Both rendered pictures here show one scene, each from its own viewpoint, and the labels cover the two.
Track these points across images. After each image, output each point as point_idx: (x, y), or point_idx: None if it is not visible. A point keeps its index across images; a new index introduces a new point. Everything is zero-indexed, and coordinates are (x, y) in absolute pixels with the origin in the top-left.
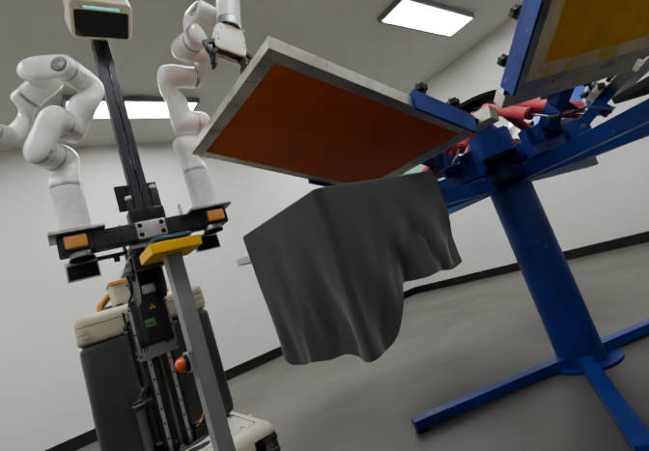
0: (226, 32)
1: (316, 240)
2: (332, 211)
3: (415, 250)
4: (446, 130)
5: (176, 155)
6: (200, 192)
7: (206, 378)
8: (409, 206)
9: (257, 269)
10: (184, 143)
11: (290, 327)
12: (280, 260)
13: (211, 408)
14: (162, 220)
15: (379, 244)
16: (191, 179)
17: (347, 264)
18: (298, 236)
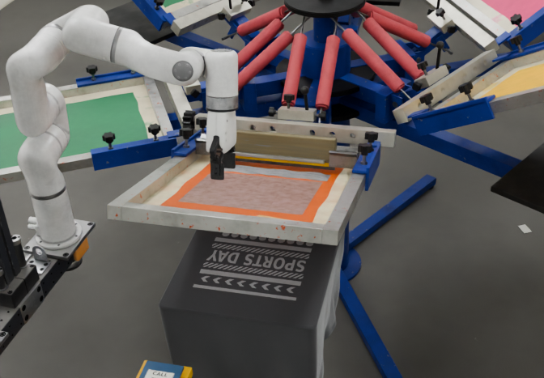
0: (230, 125)
1: (291, 355)
2: (317, 339)
3: (329, 316)
4: None
5: (27, 172)
6: (65, 225)
7: None
8: (334, 278)
9: (175, 338)
10: (51, 163)
11: None
12: (225, 346)
13: None
14: (40, 286)
15: (323, 337)
16: (54, 209)
17: (316, 375)
18: (269, 344)
